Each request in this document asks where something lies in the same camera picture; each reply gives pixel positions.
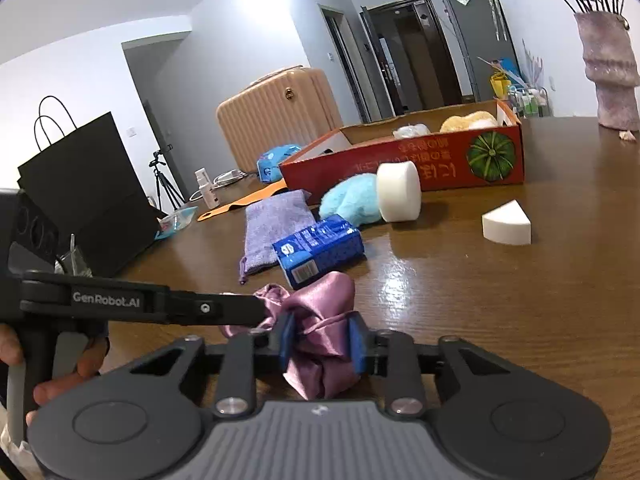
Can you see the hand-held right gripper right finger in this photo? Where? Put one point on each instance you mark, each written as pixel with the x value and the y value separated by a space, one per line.
pixel 356 345

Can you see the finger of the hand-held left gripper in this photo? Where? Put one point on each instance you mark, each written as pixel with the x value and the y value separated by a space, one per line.
pixel 220 307

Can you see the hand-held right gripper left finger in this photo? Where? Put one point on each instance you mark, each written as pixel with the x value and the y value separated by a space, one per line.
pixel 286 345

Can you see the purple satin pouch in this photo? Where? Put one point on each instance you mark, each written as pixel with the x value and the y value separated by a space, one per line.
pixel 320 305

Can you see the blue tissue pack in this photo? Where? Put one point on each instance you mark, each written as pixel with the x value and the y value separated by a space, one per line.
pixel 320 247

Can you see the light blue plush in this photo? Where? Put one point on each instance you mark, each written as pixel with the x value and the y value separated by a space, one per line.
pixel 350 200

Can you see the white round sponge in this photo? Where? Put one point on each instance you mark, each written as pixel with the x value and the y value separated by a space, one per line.
pixel 397 192

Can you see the white wedge sponge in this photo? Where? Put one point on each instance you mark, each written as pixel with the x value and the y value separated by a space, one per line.
pixel 505 225

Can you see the red cardboard box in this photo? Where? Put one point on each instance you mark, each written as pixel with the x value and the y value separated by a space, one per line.
pixel 440 165

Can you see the white and yellow plush toy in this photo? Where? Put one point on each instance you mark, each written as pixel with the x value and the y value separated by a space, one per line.
pixel 470 121

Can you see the person's left hand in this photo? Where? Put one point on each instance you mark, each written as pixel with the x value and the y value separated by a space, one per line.
pixel 55 385

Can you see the clear drinking glass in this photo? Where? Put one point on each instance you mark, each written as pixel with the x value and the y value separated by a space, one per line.
pixel 80 265

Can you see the metal straw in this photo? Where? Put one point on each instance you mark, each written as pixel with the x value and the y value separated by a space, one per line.
pixel 73 245

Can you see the clear plastic packet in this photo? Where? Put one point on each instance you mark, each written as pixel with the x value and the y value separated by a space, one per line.
pixel 175 222

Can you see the orange shoehorn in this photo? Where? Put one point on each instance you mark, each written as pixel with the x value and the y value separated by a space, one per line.
pixel 235 205

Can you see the black paper bag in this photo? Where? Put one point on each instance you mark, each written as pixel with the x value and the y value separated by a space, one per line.
pixel 90 195

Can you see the white spray bottle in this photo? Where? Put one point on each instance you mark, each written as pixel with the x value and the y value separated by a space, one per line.
pixel 206 190

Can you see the black tripod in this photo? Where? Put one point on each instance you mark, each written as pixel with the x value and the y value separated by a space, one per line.
pixel 160 177

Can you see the blue wipes pack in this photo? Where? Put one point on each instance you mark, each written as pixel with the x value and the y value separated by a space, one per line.
pixel 272 162

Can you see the beige ribbed suitcase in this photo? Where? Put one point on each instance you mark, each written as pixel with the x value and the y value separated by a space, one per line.
pixel 280 120

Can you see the dark entrance door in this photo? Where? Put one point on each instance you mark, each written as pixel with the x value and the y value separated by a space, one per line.
pixel 375 60

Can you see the yellow bucket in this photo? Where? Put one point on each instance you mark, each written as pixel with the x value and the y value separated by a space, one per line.
pixel 500 86

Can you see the trolley with bottles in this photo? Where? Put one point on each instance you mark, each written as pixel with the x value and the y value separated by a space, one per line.
pixel 530 102

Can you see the blue dustpan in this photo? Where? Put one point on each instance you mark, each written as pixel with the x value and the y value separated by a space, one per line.
pixel 507 67

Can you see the grey fridge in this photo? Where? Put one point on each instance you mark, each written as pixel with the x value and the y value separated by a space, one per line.
pixel 480 45

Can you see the purple folding rack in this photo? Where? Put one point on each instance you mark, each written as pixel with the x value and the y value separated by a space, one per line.
pixel 532 65

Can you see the fallen dried petal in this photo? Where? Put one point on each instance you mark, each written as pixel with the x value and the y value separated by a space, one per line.
pixel 628 135

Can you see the hanging umbrellas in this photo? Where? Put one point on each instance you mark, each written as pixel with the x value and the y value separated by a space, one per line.
pixel 492 5

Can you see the pink textured vase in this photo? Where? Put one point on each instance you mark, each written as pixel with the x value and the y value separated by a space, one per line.
pixel 607 70

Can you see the interior door frame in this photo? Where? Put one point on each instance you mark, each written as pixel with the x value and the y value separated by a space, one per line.
pixel 335 60

